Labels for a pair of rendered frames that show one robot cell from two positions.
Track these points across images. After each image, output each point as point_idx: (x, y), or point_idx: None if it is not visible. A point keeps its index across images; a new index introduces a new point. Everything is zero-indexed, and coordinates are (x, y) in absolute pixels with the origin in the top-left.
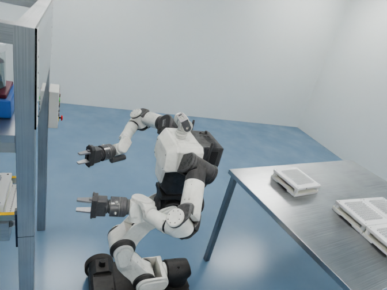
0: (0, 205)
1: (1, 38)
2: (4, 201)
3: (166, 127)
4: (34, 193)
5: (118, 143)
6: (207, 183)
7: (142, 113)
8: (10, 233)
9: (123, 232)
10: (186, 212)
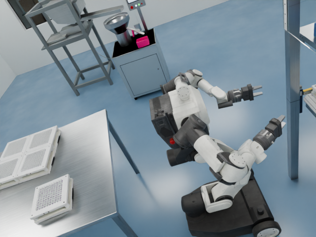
0: (313, 85)
1: None
2: (314, 90)
3: (196, 116)
4: (286, 70)
5: (251, 142)
6: None
7: (226, 153)
8: (307, 106)
9: (236, 152)
10: (191, 70)
